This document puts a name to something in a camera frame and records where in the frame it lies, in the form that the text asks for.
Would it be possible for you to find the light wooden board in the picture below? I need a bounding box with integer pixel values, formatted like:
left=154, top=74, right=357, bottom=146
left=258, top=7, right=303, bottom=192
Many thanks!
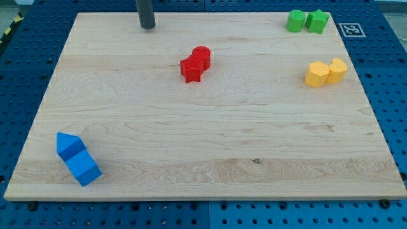
left=4, top=12, right=406, bottom=201

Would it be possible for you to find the red star block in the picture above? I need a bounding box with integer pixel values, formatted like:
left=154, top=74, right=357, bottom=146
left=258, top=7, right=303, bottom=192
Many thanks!
left=180, top=55, right=204, bottom=83

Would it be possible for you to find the red cylinder block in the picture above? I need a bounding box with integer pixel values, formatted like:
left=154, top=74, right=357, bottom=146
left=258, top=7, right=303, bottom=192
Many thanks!
left=192, top=46, right=211, bottom=71

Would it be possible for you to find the yellow hexagon block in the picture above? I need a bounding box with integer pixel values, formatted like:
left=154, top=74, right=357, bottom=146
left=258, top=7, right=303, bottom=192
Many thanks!
left=304, top=61, right=329, bottom=88

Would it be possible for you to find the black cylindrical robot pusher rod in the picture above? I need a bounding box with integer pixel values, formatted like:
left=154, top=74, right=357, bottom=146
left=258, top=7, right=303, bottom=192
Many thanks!
left=135, top=0, right=156, bottom=29

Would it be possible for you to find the green cylinder block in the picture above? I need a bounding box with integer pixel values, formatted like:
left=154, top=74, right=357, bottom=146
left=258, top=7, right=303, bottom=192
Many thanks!
left=286, top=10, right=306, bottom=32

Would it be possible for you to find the blue cube block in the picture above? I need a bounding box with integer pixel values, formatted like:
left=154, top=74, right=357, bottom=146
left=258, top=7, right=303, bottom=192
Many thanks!
left=66, top=150, right=102, bottom=186

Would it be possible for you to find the yellow heart block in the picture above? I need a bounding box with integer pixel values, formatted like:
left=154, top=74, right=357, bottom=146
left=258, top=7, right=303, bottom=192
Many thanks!
left=326, top=58, right=348, bottom=84

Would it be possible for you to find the blue triangle block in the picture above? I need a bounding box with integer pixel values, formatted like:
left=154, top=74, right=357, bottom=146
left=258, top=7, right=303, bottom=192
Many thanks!
left=56, top=132, right=86, bottom=162

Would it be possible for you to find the green star block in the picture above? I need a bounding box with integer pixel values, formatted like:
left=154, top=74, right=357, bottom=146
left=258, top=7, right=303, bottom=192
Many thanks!
left=305, top=10, right=329, bottom=34

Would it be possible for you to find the white fiducial marker tag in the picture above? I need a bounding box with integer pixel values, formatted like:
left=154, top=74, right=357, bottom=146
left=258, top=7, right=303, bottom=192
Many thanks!
left=339, top=22, right=366, bottom=38

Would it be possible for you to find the black bolt front left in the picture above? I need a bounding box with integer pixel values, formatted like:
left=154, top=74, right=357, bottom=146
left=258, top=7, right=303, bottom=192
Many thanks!
left=27, top=202, right=38, bottom=212

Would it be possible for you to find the black bolt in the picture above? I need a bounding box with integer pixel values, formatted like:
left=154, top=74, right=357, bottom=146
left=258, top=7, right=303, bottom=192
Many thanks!
left=27, top=202, right=38, bottom=212
left=380, top=199, right=391, bottom=209

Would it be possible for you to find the black bolt front right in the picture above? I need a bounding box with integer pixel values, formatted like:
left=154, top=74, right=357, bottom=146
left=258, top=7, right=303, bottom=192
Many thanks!
left=380, top=199, right=391, bottom=209

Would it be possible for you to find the yellow black hazard tape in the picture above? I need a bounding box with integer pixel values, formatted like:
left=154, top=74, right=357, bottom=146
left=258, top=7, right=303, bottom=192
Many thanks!
left=1, top=11, right=24, bottom=45

